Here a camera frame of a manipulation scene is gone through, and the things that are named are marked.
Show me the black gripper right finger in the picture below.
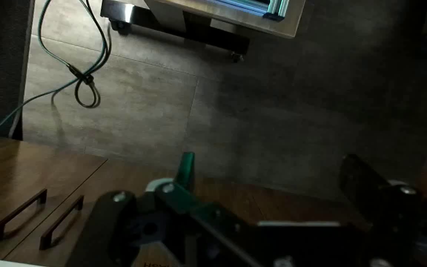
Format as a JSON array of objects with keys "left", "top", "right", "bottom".
[{"left": 338, "top": 153, "right": 427, "bottom": 267}]

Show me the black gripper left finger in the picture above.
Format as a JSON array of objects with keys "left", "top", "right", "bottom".
[{"left": 67, "top": 152, "right": 262, "bottom": 267}]

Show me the black cabinet door handle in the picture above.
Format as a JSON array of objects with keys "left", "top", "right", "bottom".
[
  {"left": 38, "top": 195, "right": 86, "bottom": 251},
  {"left": 0, "top": 189, "right": 49, "bottom": 244}
]

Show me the white cabinet door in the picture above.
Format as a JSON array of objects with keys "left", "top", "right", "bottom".
[{"left": 3, "top": 158, "right": 373, "bottom": 267}]

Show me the green black floor cable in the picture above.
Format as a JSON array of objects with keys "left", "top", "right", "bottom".
[{"left": 0, "top": 0, "right": 114, "bottom": 138}]

